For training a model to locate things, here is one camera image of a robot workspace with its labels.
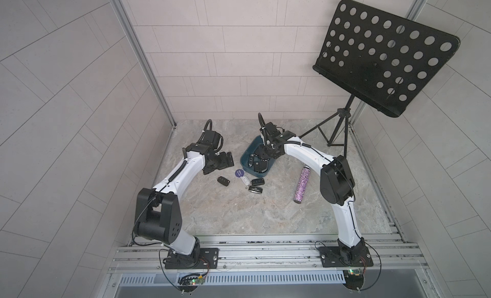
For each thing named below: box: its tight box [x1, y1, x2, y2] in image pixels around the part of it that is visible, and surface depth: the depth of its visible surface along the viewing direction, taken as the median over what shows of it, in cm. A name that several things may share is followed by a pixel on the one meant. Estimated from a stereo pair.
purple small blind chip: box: [234, 168, 245, 178], surface depth 96 cm
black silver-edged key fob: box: [253, 159, 268, 174], surface depth 98 cm
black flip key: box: [217, 175, 231, 187], surface depth 93 cm
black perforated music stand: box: [299, 0, 461, 158], surface depth 63 cm
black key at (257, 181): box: [251, 177, 265, 186], surface depth 93 cm
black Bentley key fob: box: [248, 185, 264, 194], surface depth 90 cm
